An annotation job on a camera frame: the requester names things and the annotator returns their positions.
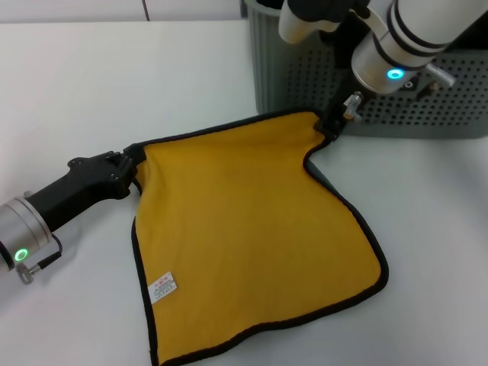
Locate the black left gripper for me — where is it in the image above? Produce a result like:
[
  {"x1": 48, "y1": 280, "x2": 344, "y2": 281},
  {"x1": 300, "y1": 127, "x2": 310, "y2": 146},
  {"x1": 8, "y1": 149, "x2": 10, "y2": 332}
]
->
[{"x1": 28, "y1": 146, "x2": 148, "y2": 233}]

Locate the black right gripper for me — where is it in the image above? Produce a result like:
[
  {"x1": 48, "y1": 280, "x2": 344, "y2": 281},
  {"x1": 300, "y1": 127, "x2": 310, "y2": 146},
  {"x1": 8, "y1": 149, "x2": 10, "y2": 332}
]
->
[{"x1": 319, "y1": 32, "x2": 359, "y2": 143}]

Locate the yellow towel with black trim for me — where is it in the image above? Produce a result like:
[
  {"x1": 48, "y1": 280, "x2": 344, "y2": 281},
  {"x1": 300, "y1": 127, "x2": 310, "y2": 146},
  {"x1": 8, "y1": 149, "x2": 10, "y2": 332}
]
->
[{"x1": 125, "y1": 109, "x2": 390, "y2": 355}]

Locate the grey perforated storage box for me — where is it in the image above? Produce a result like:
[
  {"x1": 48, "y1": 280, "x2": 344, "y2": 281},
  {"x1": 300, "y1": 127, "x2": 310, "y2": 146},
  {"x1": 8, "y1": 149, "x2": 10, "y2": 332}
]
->
[{"x1": 242, "y1": 0, "x2": 488, "y2": 140}]

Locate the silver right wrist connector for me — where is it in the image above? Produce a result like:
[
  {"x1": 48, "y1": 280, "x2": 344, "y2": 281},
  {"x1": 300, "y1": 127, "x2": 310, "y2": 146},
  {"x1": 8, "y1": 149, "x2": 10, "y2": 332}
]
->
[{"x1": 342, "y1": 91, "x2": 364, "y2": 123}]

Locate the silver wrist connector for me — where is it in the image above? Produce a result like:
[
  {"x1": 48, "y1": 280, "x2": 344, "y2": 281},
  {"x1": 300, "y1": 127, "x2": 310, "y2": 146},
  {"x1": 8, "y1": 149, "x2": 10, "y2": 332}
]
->
[
  {"x1": 342, "y1": 91, "x2": 364, "y2": 123},
  {"x1": 14, "y1": 232, "x2": 64, "y2": 285}
]

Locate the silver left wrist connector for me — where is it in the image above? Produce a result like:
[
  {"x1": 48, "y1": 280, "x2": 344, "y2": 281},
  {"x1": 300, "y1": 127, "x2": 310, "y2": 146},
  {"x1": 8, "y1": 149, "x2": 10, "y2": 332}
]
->
[{"x1": 14, "y1": 232, "x2": 64, "y2": 285}]

